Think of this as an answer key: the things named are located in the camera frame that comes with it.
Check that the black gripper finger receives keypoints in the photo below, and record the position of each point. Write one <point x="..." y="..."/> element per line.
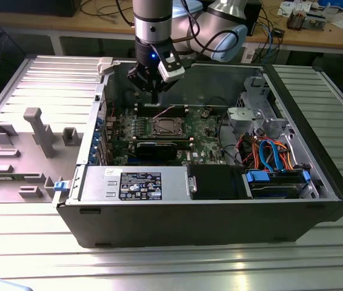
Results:
<point x="164" y="87"/>
<point x="136" y="78"/>

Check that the thin metal locking lever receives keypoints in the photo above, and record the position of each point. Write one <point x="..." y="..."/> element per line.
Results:
<point x="168" y="131"/>
<point x="165" y="111"/>

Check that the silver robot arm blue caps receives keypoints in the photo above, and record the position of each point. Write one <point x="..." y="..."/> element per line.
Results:
<point x="147" y="15"/>

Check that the CPU socket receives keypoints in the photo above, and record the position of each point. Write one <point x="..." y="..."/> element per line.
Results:
<point x="185" y="131"/>

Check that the black graphics card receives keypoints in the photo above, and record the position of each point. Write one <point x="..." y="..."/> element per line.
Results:
<point x="156" y="150"/>

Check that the green motherboard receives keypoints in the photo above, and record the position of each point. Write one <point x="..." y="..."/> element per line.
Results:
<point x="203" y="142"/>

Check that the silver metal drive cage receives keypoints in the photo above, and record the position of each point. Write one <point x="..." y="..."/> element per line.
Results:
<point x="244" y="116"/>

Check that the white paper label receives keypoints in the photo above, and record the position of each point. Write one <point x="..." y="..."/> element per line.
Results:
<point x="249" y="56"/>

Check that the silver metal hinge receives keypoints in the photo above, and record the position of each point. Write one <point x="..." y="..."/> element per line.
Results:
<point x="192" y="184"/>

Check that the black power supply label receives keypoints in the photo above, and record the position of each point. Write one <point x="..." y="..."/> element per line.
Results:
<point x="141" y="186"/>

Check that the upright black box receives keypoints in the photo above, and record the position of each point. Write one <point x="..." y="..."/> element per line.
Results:
<point x="254" y="28"/>

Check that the silver power supply unit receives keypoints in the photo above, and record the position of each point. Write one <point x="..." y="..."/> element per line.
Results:
<point x="98" y="182"/>

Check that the large black box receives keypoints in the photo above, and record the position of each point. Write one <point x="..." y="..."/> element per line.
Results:
<point x="32" y="7"/>

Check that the small black adapter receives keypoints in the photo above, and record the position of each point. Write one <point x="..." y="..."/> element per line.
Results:
<point x="279" y="32"/>

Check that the blue case latch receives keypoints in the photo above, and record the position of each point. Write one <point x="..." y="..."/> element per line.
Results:
<point x="61" y="186"/>

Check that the black PC case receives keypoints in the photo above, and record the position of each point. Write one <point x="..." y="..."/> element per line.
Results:
<point x="189" y="224"/>

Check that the grey parts rack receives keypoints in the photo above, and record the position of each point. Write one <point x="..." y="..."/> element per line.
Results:
<point x="23" y="163"/>

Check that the metal heat sink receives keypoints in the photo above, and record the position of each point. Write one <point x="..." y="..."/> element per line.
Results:
<point x="294" y="21"/>

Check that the hard disk in blue carrier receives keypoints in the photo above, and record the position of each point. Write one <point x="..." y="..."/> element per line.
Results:
<point x="274" y="189"/>

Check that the grey electronic device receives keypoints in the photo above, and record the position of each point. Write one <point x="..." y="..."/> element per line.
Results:
<point x="314" y="21"/>

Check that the green RAM stick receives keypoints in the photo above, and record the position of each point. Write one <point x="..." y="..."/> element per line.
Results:
<point x="3" y="177"/>

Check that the wooden desk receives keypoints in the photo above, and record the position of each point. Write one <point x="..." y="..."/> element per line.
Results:
<point x="326" y="38"/>

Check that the white camera with black bracket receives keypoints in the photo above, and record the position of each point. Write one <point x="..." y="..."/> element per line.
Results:
<point x="173" y="74"/>

